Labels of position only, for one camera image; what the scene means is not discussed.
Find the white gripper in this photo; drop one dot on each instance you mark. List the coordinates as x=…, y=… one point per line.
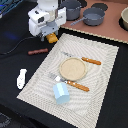
x=45, y=23

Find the yellow toy bread loaf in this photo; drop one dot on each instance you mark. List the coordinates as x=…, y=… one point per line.
x=52, y=38

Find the brown toy sausage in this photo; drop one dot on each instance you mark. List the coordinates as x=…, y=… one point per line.
x=38, y=51

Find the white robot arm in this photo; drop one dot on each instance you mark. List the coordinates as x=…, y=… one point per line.
x=48, y=5

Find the beige round plate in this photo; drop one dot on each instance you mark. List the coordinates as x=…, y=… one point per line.
x=73, y=69

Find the dark grey pot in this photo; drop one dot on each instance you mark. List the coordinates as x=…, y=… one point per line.
x=73, y=8

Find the beige woven placemat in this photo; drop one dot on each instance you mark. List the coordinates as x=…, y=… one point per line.
x=83, y=108

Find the dark grey saucepan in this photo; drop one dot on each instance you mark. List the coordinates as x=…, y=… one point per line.
x=92, y=17

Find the light blue cup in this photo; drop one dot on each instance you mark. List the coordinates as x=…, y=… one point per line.
x=61, y=93

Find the beige bowl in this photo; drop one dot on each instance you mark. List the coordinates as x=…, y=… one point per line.
x=124, y=16

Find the wooden handled fork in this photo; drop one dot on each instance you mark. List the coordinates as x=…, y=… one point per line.
x=74, y=84

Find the wooden handled knife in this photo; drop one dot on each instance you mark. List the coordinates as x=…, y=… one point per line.
x=83, y=58

